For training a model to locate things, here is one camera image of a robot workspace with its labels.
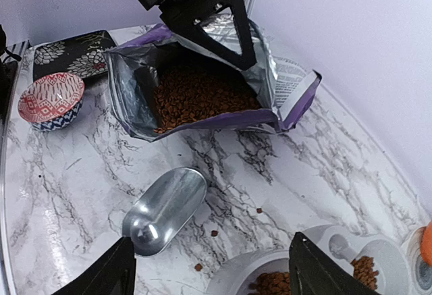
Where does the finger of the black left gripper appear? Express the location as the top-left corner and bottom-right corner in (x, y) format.
(161, 0), (257, 70)

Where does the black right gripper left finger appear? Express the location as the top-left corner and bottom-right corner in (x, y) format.
(55, 237), (136, 295)

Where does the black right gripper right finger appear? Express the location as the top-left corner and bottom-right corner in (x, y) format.
(289, 232), (376, 295)

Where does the silver metal scoop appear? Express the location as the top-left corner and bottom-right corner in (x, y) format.
(121, 167), (207, 257)

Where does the grey double pet bowl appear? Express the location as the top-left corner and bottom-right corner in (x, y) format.
(206, 225), (411, 294)

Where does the purple puppy food bag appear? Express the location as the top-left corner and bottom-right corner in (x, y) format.
(103, 23), (322, 142)

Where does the brown kibble in front bowl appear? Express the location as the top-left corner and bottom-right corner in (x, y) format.
(248, 272), (292, 295)

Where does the brown kibble in bowl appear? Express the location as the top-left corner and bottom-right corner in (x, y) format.
(248, 272), (292, 295)
(351, 256), (379, 290)

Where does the brown kibble in back bowl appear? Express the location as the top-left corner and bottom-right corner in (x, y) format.
(351, 256), (379, 290)

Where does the brown kibble inside bag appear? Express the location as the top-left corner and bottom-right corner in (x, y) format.
(154, 63), (261, 134)

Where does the black floral square plate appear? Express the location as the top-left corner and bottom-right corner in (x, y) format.
(33, 30), (116, 82)

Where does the spiral pattern ceramic plate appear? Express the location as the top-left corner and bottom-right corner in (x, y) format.
(402, 227), (431, 295)

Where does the orange white ceramic bowl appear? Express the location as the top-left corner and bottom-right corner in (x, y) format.
(421, 222), (432, 266)

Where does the red patterned ceramic bowl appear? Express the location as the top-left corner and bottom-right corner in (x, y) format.
(18, 72), (85, 132)

